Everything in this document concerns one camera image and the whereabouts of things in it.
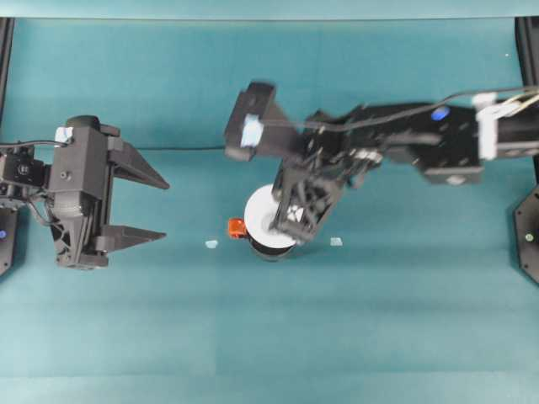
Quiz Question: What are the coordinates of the white paper cup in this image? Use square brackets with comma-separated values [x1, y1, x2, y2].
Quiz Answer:
[243, 183, 305, 250]

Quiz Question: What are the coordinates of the black cup holder red handle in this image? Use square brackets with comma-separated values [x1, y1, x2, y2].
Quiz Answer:
[227, 217, 296, 263]

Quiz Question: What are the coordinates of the blue-green table cloth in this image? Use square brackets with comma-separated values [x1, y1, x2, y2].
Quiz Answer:
[0, 17, 539, 404]

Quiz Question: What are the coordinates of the pale grey-green backdrop cloth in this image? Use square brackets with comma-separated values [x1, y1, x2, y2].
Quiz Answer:
[0, 0, 539, 20]

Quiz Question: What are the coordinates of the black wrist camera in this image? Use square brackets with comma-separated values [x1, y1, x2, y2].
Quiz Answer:
[47, 114, 114, 221]
[222, 79, 311, 163]

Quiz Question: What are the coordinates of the black frame post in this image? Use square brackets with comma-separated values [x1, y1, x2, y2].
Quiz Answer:
[514, 17, 539, 92]
[0, 17, 16, 123]

